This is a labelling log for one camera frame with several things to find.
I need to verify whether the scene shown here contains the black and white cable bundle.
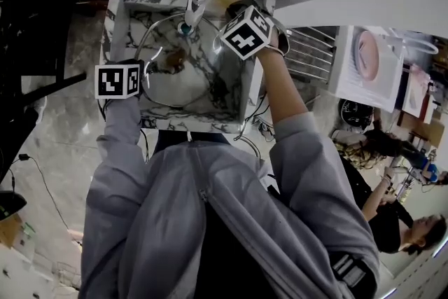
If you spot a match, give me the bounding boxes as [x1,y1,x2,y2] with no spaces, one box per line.
[234,90,277,158]

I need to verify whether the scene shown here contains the person's dark trousers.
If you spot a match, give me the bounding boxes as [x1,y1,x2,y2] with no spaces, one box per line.
[153,129,239,151]

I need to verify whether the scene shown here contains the white sink table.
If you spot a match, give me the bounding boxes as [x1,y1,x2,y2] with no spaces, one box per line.
[327,24,407,113]

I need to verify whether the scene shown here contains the teal sink drain plug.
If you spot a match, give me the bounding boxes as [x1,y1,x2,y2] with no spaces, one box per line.
[176,21,195,36]

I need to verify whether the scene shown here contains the glass lid with wooden handle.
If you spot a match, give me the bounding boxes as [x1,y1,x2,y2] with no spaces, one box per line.
[134,12,225,108]

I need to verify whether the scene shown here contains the person's left forearm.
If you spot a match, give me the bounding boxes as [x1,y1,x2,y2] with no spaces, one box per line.
[96,97,148,169]

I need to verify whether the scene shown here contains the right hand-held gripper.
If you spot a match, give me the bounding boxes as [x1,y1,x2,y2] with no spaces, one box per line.
[219,0,275,62]

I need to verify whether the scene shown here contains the white perforated panel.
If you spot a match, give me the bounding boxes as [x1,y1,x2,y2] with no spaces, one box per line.
[0,241,83,299]

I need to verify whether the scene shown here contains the pink round basin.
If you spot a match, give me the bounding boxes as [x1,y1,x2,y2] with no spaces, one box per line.
[351,29,381,83]

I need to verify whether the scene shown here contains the grey webbing strap buckle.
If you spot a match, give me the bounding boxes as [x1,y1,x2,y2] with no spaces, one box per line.
[330,251,374,288]

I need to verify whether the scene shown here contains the metal rack shelf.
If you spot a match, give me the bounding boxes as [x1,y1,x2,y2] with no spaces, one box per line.
[276,26,342,81]

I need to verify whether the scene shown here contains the person's black undershirt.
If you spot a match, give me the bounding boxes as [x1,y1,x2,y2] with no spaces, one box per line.
[201,201,295,299]

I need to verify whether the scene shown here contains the person's right forearm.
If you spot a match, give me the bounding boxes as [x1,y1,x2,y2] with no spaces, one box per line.
[257,45,311,137]

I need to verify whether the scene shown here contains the white curved faucet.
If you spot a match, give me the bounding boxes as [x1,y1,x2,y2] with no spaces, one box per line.
[388,27,440,55]

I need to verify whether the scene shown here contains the black table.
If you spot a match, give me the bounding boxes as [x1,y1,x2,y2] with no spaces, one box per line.
[0,0,116,183]

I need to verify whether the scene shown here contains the person's grey zip hoodie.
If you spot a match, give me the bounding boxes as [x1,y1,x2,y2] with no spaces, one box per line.
[78,97,381,299]

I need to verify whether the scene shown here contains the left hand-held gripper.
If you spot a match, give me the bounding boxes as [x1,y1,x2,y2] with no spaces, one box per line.
[94,58,147,100]

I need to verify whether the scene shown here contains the person's right hand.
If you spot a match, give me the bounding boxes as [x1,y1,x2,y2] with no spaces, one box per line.
[268,18,291,57]

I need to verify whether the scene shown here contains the black printed bag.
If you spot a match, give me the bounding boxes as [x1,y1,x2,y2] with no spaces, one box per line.
[339,97,374,132]

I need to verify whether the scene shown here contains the black floor cable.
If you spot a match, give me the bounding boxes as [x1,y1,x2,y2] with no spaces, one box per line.
[8,152,83,246]

